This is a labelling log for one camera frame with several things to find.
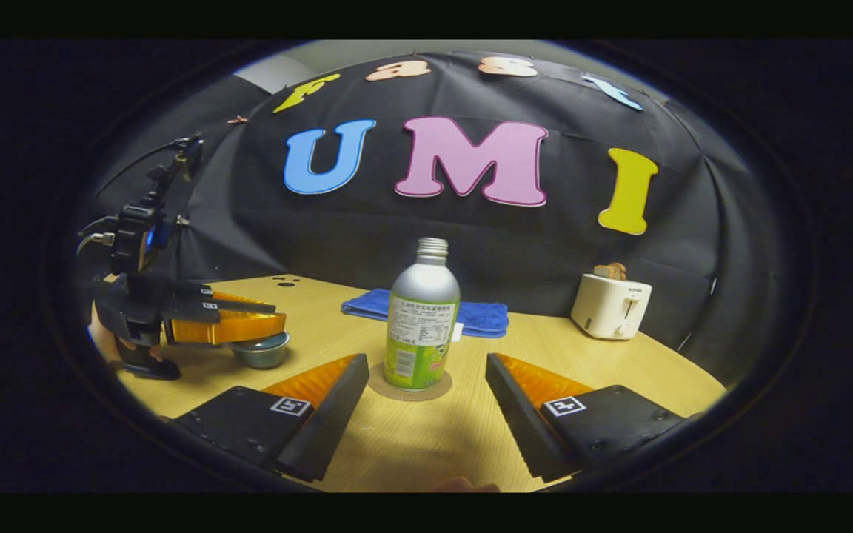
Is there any black backdrop cloth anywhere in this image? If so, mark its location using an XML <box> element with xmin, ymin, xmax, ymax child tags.
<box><xmin>90</xmin><ymin>50</ymin><xmax>786</xmax><ymax>386</ymax></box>

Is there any blue folded towel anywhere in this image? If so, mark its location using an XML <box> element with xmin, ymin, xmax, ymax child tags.
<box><xmin>341</xmin><ymin>288</ymin><xmax>509</xmax><ymax>339</ymax></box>

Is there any teal teacup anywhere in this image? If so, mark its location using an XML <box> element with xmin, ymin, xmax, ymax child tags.
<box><xmin>230</xmin><ymin>331</ymin><xmax>291</xmax><ymax>369</ymax></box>

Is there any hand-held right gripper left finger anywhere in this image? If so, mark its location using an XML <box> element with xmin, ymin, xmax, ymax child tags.
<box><xmin>175</xmin><ymin>354</ymin><xmax>372</xmax><ymax>483</ymax></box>

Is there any white toaster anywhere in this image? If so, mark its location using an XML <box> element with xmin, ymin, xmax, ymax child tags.
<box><xmin>571</xmin><ymin>273</ymin><xmax>652</xmax><ymax>341</ymax></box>

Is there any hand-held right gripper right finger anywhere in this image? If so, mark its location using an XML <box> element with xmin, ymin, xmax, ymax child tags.
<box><xmin>486</xmin><ymin>353</ymin><xmax>686</xmax><ymax>482</ymax></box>

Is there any round brown coaster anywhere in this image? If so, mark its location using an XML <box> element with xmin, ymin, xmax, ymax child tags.
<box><xmin>367</xmin><ymin>363</ymin><xmax>453</xmax><ymax>402</ymax></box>

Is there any silver water bottle green label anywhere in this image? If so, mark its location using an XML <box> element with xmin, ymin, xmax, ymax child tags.
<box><xmin>384</xmin><ymin>238</ymin><xmax>462</xmax><ymax>391</ymax></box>

